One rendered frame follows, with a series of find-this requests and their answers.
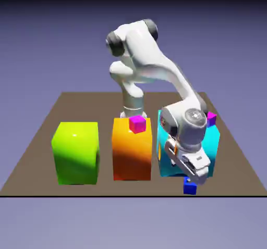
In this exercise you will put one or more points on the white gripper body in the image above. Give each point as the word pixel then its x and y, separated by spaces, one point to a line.
pixel 200 161

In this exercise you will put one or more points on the large cyan box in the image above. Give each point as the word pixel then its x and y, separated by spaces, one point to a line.
pixel 210 147

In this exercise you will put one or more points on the small purple cube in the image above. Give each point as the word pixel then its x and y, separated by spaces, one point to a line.
pixel 211 118

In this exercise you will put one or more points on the small magenta cube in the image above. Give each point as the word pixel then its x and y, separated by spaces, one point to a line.
pixel 136 125

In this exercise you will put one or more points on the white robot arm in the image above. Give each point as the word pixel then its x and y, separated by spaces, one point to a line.
pixel 146 51

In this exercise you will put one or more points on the large green box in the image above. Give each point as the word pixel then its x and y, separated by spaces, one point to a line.
pixel 76 149

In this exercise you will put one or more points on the large orange box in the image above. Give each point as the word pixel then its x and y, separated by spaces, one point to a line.
pixel 131 153

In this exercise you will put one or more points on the small blue cube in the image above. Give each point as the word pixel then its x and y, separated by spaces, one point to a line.
pixel 190 188

